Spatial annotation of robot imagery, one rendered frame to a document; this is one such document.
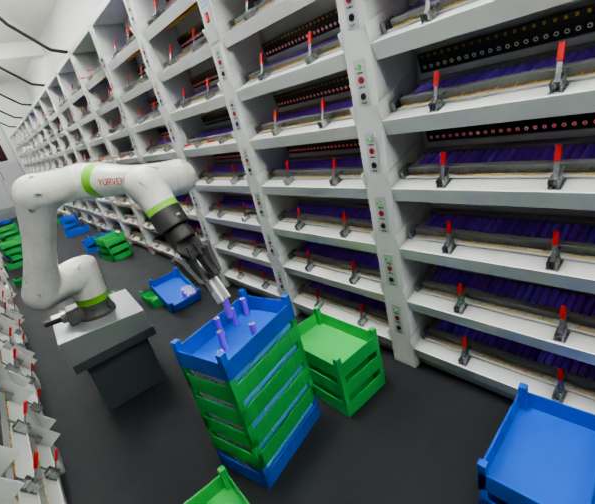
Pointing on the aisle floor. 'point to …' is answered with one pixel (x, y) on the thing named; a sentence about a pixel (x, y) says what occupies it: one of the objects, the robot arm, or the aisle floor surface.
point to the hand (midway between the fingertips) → (217, 289)
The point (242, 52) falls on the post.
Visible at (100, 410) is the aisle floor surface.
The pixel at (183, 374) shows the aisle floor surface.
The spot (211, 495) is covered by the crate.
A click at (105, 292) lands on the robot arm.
